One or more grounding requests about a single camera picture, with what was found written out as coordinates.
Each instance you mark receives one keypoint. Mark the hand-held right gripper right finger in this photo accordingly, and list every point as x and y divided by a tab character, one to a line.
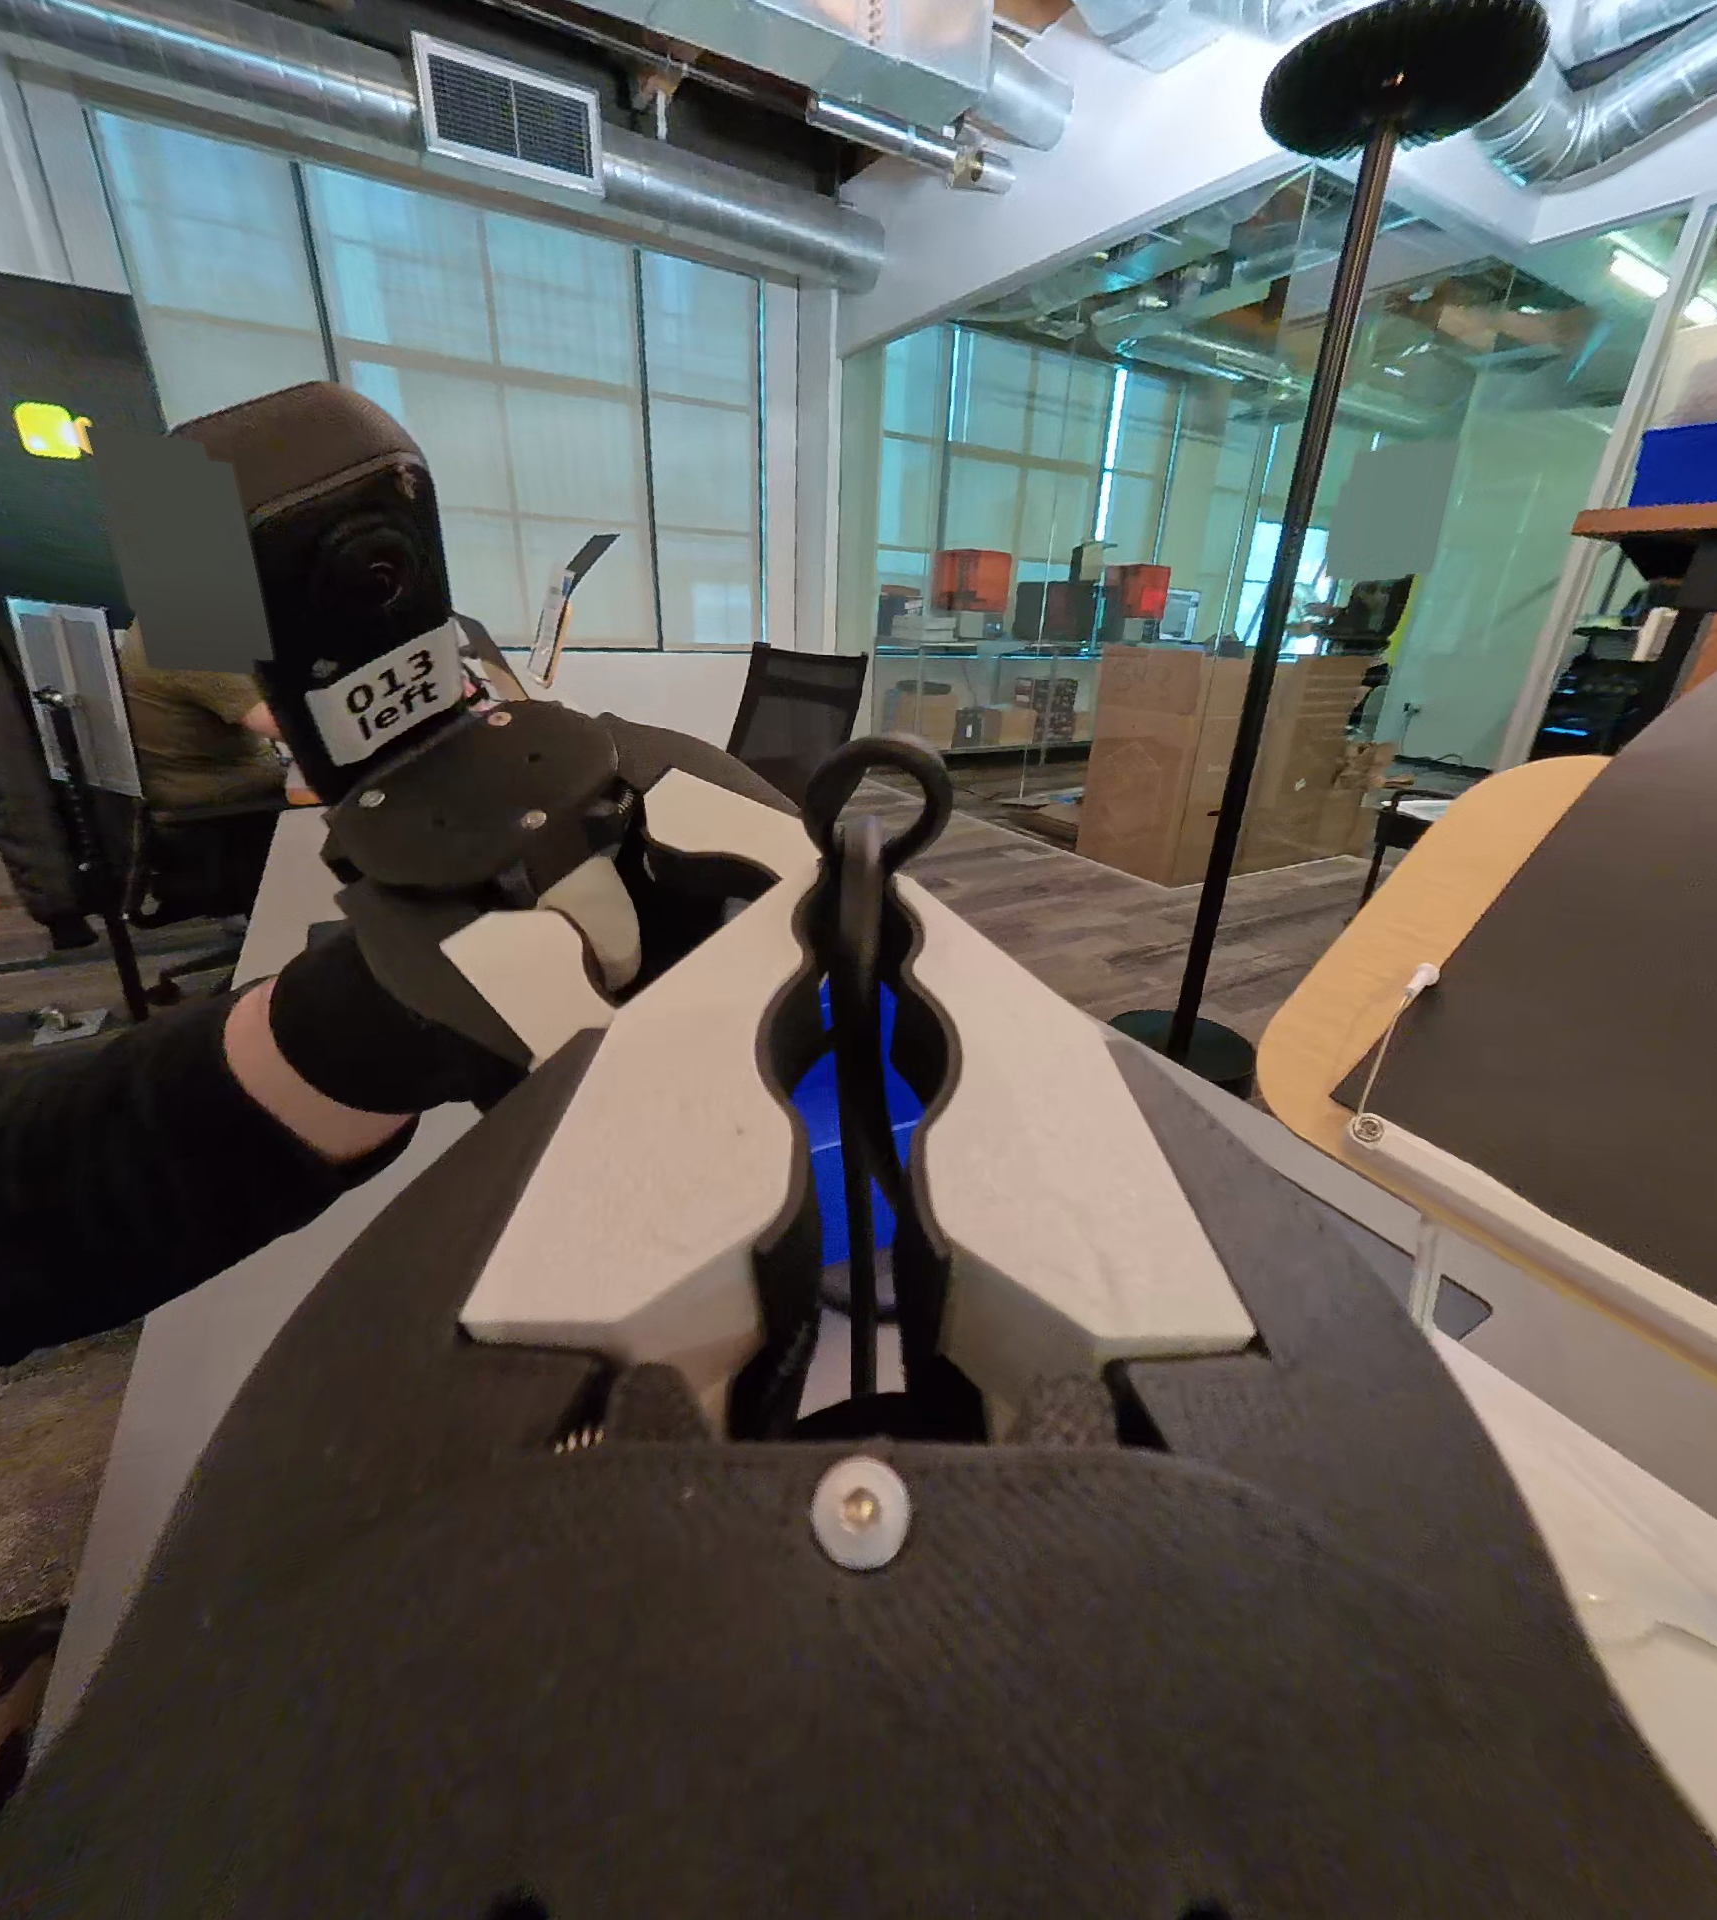
1084	1201

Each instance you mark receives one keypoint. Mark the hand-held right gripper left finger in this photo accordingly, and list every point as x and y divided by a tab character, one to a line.
635	1201

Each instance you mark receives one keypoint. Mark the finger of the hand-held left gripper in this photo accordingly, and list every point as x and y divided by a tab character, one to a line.
529	977

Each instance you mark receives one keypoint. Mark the blue plastic bin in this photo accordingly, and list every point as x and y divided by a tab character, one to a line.
854	1157

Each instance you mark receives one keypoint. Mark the person's left forearm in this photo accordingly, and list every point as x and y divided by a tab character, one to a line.
79	1201

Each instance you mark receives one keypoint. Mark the person's left hand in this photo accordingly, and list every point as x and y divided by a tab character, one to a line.
380	1007

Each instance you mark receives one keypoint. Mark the large black monitor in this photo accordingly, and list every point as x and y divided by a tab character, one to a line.
5	451

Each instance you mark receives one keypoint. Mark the black office chair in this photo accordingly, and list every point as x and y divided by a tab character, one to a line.
793	721

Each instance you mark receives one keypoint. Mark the large cardboard box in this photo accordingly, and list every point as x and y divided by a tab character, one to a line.
1189	766

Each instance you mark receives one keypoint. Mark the white vent grille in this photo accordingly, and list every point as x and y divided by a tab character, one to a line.
510	113

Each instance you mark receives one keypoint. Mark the wooden board with black mat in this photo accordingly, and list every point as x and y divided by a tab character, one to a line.
1610	1020

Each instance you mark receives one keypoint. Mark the orange 3D printer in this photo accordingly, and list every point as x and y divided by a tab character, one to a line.
973	582
1141	595

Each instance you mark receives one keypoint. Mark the white board stand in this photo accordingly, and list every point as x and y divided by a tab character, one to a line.
1610	1501

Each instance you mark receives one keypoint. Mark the wooden standing desk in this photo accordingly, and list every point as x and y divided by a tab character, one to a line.
1699	540

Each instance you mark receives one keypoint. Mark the black round-top pole stand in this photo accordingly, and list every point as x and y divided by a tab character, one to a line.
1400	77

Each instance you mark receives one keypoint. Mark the silver ventilation duct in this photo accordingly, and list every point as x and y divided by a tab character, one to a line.
500	120
889	61

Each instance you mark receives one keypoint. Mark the silver bent duct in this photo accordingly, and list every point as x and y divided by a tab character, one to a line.
1639	77

